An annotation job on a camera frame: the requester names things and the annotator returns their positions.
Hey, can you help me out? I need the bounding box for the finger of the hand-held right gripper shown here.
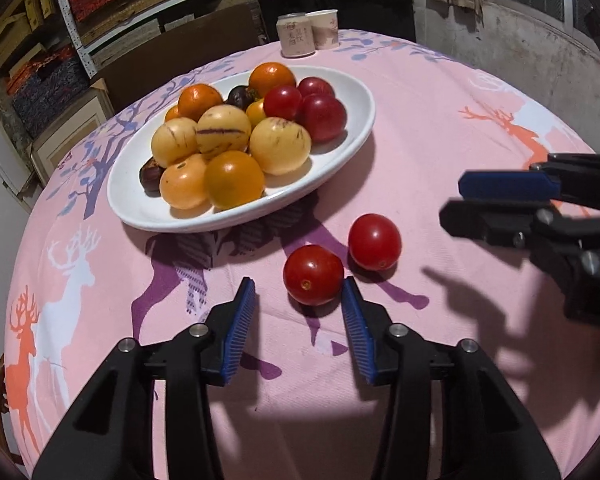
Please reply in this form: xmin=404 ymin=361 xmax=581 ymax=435
xmin=439 ymin=199 xmax=556 ymax=255
xmin=457 ymin=152 xmax=600 ymax=216

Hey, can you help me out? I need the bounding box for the beige framed panel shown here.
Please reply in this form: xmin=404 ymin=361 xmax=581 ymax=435
xmin=30 ymin=77 xmax=116 ymax=188

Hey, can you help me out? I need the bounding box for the beige paper cup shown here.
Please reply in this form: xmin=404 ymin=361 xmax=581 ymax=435
xmin=306 ymin=9 xmax=341 ymax=51

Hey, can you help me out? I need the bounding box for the red cherry tomato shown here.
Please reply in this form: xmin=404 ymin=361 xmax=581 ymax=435
xmin=283 ymin=244 xmax=345 ymax=307
xmin=348 ymin=213 xmax=402 ymax=272
xmin=264 ymin=85 xmax=303 ymax=122

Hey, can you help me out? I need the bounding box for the dark purple mangosteen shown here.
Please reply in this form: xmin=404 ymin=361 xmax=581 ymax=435
xmin=139 ymin=156 xmax=163 ymax=197

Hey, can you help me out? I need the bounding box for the yellow pepino melon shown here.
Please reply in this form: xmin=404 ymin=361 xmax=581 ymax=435
xmin=196 ymin=105 xmax=252 ymax=160
xmin=151 ymin=117 xmax=199 ymax=168
xmin=249 ymin=116 xmax=312 ymax=177

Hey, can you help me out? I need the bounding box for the white plate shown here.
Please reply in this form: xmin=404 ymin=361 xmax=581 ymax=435
xmin=106 ymin=64 xmax=376 ymax=233

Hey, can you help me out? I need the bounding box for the pile of patterned gift boxes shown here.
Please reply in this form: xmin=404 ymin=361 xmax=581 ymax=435
xmin=0 ymin=0 xmax=91 ymax=136

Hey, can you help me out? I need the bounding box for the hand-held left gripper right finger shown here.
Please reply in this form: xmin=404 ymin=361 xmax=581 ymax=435
xmin=341 ymin=275 xmax=563 ymax=480

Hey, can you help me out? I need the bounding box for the dark purple fruit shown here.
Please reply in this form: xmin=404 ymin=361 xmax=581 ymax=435
xmin=226 ymin=85 xmax=255 ymax=111

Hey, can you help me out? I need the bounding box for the pink deer print tablecloth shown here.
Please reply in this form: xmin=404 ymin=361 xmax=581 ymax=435
xmin=4 ymin=29 xmax=600 ymax=480

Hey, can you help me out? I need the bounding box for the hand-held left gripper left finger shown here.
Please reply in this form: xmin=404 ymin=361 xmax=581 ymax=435
xmin=32 ymin=276 xmax=257 ymax=480

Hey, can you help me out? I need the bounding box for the red plum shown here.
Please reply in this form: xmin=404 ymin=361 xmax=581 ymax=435
xmin=296 ymin=76 xmax=336 ymax=98
xmin=295 ymin=94 xmax=348 ymax=143

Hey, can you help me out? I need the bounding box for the white metal shelf rack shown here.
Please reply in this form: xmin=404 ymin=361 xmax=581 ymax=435
xmin=47 ymin=0 xmax=406 ymax=81

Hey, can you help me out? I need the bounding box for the beige beverage can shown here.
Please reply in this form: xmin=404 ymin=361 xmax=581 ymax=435
xmin=276 ymin=12 xmax=316 ymax=57

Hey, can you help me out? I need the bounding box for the brown cardboard sheet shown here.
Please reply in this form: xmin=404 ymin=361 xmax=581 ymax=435
xmin=97 ymin=5 xmax=261 ymax=113

